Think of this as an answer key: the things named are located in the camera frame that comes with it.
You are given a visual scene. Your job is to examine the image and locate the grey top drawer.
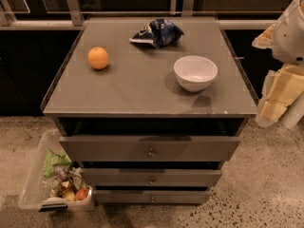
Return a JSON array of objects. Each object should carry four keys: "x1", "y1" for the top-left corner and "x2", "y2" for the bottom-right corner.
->
[{"x1": 59, "y1": 135, "x2": 240, "y2": 162}]

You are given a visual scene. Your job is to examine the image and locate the green snack bag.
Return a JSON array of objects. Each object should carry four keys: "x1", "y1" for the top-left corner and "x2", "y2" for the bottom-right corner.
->
[{"x1": 43, "y1": 150, "x2": 72, "y2": 179}]

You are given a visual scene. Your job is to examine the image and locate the grey drawer cabinet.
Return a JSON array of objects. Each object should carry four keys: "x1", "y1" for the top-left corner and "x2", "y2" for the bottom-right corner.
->
[{"x1": 42, "y1": 17, "x2": 256, "y2": 193}]

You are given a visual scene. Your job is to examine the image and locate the white ceramic bowl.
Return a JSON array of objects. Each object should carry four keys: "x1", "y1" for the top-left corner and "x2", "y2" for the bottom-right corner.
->
[{"x1": 173, "y1": 56, "x2": 219, "y2": 92}]

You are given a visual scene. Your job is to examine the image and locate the grey middle drawer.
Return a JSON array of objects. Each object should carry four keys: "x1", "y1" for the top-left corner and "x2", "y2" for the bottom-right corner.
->
[{"x1": 81, "y1": 168, "x2": 222, "y2": 187}]

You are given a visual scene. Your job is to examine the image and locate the orange fruit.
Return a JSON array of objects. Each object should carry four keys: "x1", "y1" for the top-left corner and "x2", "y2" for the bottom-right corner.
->
[{"x1": 87, "y1": 47, "x2": 109, "y2": 69}]

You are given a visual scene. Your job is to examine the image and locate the grey bottom drawer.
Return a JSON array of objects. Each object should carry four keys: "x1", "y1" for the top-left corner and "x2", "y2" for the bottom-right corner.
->
[{"x1": 93, "y1": 190, "x2": 211, "y2": 204}]

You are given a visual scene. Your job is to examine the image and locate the metal railing frame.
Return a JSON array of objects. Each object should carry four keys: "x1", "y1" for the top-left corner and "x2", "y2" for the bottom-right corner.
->
[{"x1": 1, "y1": 0, "x2": 293, "y2": 27}]

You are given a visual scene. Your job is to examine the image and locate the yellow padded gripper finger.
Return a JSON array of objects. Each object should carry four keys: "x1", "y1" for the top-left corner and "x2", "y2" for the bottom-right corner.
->
[{"x1": 252, "y1": 24, "x2": 275, "y2": 49}]

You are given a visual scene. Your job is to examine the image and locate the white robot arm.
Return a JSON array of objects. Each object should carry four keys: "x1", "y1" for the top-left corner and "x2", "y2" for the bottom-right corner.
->
[{"x1": 252, "y1": 0, "x2": 304, "y2": 129}]

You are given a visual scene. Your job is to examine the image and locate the clear plastic bin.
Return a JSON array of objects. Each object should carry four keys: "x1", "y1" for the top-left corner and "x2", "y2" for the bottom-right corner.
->
[{"x1": 18, "y1": 129, "x2": 94, "y2": 212}]

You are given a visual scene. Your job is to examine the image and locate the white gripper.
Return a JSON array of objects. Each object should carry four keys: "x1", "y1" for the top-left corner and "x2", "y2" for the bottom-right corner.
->
[{"x1": 256, "y1": 64, "x2": 304, "y2": 129}]

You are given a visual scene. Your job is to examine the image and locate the grey drawer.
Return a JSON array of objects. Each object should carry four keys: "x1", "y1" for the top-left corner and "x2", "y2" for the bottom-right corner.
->
[
  {"x1": 93, "y1": 190, "x2": 211, "y2": 204},
  {"x1": 81, "y1": 168, "x2": 222, "y2": 187},
  {"x1": 59, "y1": 135, "x2": 240, "y2": 162}
]

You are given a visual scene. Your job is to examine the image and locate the blue crumpled chip bag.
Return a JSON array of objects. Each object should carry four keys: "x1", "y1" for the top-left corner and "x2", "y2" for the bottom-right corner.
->
[{"x1": 129, "y1": 18, "x2": 183, "y2": 48}]

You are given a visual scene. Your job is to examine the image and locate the red apple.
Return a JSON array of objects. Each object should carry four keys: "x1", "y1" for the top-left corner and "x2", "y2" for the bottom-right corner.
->
[{"x1": 75, "y1": 188, "x2": 89, "y2": 200}]

